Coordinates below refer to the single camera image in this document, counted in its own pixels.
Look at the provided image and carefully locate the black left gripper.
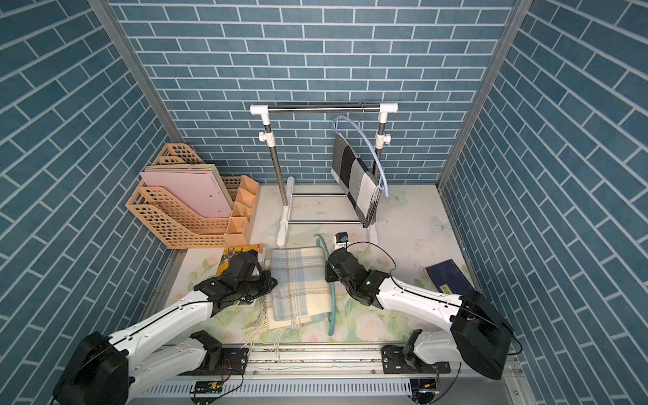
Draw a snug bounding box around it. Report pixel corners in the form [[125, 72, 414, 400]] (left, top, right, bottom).
[[235, 268, 281, 299]]

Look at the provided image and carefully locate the green clothes hanger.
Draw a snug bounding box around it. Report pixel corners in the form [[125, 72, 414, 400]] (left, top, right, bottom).
[[316, 234, 337, 337]]

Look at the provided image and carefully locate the pastel plaid scarf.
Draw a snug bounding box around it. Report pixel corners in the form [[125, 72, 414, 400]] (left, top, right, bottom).
[[244, 246, 332, 346]]

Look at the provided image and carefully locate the black white checkered scarf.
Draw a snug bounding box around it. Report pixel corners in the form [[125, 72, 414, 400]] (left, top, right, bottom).
[[332, 133, 381, 228]]

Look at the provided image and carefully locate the light blue clothes hanger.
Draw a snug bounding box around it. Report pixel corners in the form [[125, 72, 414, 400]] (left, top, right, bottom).
[[332, 115, 389, 197]]

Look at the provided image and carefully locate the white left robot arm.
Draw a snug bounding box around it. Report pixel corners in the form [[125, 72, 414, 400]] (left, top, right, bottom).
[[52, 251, 278, 404]]

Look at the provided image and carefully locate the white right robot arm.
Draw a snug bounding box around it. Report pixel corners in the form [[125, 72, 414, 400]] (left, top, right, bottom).
[[327, 248, 515, 380]]

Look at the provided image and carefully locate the yellow comic book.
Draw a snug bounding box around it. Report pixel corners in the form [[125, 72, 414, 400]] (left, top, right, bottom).
[[216, 245, 264, 278]]

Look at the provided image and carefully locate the orange plastic file organizer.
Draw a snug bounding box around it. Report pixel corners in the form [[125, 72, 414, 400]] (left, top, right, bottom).
[[126, 143, 260, 249]]

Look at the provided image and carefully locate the dark blue notebook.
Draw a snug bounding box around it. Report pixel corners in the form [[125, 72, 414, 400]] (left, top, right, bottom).
[[425, 259, 474, 295]]

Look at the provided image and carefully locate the pink pressure file folder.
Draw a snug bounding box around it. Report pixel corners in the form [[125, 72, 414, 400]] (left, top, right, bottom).
[[140, 171, 233, 219]]

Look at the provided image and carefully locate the white steel clothes rack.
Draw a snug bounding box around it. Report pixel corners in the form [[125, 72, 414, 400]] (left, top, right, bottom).
[[249, 101, 399, 247]]

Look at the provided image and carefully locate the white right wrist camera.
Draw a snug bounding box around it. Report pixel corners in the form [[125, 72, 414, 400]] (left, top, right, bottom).
[[334, 232, 349, 250]]

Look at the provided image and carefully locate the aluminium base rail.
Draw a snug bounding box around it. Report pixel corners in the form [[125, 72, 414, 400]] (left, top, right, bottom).
[[135, 344, 440, 404]]

